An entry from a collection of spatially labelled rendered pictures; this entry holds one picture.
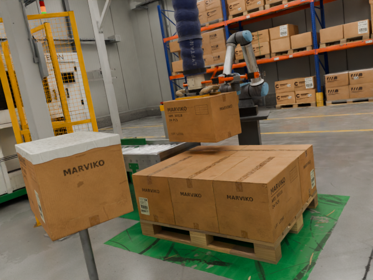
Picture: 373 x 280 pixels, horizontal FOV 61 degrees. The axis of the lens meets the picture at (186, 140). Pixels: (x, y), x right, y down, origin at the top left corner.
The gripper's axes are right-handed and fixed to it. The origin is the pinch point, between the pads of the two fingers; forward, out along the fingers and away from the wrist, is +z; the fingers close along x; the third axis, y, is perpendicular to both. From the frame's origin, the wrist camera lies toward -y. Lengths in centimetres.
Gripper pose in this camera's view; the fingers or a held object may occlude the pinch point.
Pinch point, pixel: (220, 80)
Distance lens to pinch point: 295.9
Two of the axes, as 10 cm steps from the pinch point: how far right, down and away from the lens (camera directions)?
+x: -1.6, -9.7, -1.7
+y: -8.0, 0.2, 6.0
